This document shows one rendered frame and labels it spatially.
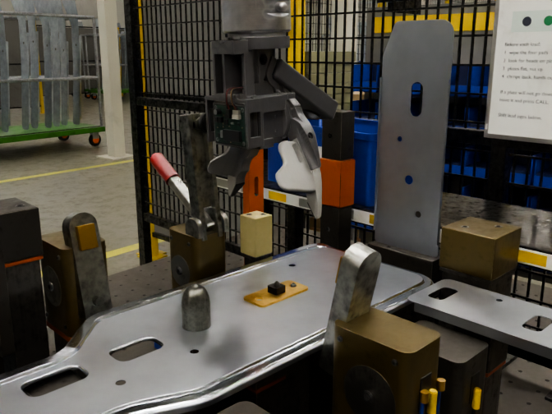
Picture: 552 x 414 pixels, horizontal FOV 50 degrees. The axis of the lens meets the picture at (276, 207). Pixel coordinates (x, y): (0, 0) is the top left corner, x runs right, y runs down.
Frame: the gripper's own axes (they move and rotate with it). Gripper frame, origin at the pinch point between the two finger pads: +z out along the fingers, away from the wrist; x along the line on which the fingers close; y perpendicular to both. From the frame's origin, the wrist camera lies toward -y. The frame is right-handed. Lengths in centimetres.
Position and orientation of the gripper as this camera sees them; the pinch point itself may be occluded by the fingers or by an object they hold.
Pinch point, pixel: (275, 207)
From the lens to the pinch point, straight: 72.0
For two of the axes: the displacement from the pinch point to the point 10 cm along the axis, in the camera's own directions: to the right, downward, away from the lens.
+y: -7.2, 2.1, -6.6
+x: 7.0, 1.8, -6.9
